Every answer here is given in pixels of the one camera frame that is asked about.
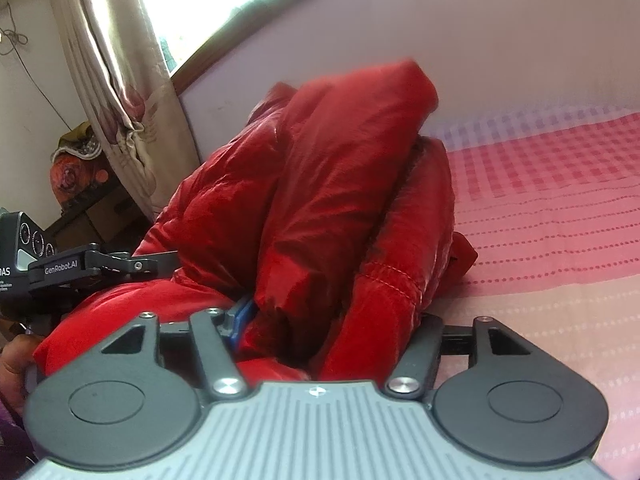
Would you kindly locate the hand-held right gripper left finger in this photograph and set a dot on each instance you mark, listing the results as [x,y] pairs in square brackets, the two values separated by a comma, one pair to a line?
[243,321]

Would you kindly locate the beige floral curtain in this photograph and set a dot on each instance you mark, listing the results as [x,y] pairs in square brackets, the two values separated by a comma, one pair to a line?
[115,70]

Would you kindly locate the person's left hand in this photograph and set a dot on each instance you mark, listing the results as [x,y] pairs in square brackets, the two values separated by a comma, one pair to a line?
[12,365]

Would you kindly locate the purple cloth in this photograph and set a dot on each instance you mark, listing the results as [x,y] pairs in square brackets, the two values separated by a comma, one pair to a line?
[12,440]

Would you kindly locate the wooden window frame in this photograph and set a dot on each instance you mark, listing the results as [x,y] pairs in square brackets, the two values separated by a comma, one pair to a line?
[225,45]

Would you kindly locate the red puffer jacket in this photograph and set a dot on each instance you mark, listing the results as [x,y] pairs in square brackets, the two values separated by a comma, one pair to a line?
[320,200]

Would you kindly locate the checkered pink bed sheet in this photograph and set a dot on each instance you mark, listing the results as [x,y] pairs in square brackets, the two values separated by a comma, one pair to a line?
[545,240]

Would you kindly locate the red floral cushion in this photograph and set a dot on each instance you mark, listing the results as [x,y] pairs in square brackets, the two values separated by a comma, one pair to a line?
[75,172]

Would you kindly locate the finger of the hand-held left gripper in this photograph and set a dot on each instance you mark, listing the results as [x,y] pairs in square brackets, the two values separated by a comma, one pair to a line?
[135,262]

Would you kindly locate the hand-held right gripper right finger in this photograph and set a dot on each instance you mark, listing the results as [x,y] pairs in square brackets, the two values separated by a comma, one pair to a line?
[419,357]

